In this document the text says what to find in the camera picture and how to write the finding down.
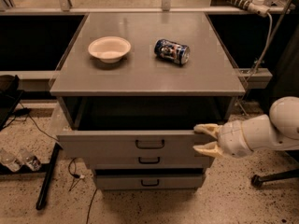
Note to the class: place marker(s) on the grey bottom drawer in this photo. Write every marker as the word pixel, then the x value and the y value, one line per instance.
pixel 117 182

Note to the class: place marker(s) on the grey middle drawer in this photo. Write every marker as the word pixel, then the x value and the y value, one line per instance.
pixel 151 162

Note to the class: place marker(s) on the grey drawer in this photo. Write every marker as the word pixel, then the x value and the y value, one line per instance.
pixel 117 182
pixel 118 127
pixel 151 162

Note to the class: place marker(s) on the clear plastic bottle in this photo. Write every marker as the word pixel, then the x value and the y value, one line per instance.
pixel 10 161
pixel 30 160

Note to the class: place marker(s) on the white paper bowl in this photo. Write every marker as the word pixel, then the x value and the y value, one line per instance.
pixel 109 49

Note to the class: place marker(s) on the black office chair base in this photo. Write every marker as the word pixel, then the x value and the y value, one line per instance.
pixel 257 181

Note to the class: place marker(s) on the blue soda can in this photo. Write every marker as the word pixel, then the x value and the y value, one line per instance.
pixel 172 51

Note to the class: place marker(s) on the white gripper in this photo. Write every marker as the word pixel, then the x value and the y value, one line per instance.
pixel 233 138

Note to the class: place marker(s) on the white power strip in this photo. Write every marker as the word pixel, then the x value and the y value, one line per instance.
pixel 253 6

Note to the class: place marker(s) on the clear plastic bottle right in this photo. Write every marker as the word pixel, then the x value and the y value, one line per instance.
pixel 30 160

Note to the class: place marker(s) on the black floor stand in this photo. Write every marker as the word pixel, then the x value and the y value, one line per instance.
pixel 47 169

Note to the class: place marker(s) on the grey drawer cabinet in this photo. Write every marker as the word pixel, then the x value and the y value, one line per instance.
pixel 208 72

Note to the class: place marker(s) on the clear plastic bottle left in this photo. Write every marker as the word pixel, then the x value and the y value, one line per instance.
pixel 10 161

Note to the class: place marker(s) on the grey top drawer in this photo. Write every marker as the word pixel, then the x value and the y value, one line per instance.
pixel 118 127

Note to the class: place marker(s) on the black bag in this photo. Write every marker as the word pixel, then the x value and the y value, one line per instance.
pixel 10 95

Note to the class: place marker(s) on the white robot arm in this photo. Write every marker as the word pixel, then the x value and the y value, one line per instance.
pixel 279 130

